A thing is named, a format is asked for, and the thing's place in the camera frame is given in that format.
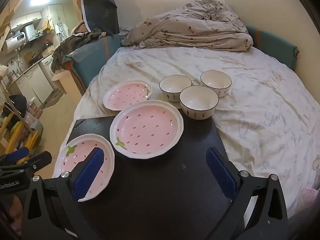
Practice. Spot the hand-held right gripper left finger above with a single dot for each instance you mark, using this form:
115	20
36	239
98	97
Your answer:
88	175

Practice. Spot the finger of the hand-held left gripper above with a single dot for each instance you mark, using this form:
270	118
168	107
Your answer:
16	155
37	161

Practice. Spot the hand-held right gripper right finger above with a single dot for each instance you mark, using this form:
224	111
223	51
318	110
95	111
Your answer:
221	175

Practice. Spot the large pink strawberry plate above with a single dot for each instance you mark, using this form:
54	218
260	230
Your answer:
147	127

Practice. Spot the white fish-print bowl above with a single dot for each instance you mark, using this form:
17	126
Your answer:
198	100
215	80
175	85

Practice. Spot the person's left forearm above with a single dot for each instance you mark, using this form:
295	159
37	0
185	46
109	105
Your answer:
15	210

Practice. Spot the yellow wooden rack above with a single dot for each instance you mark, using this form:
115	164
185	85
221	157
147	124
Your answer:
12	135

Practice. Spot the pink patterned boxes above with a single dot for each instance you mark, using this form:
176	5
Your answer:
33	110

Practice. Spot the black cloth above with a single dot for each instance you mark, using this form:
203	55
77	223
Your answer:
17	103

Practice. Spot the black square board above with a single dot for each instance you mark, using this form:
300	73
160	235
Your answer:
162	180

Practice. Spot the white kitchen counter cabinet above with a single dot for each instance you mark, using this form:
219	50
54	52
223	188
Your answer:
35	82

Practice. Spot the light wooden nightstand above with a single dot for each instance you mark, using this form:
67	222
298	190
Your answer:
60	77

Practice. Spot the white washing machine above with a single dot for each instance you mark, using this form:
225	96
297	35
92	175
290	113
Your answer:
48	66

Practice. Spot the teal padded bed guard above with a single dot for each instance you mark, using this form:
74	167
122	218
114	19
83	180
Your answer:
275	47
92	62

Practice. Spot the white water heater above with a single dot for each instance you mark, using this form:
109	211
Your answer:
15	41

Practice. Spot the camouflage garment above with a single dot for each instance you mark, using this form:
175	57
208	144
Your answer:
72	45

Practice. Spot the silver range hood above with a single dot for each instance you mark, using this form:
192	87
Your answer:
29	31

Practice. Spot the white upper kitchen cabinets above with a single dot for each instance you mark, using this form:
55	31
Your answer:
25	20

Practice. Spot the tall white cabinet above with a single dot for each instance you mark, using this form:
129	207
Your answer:
56	12

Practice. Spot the crumpled beige printed blanket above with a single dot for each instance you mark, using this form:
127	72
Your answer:
187	27

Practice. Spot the ceiling light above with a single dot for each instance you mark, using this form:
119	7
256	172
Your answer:
38	1

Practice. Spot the dark blue hanging cloth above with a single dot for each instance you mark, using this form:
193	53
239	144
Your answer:
100	10

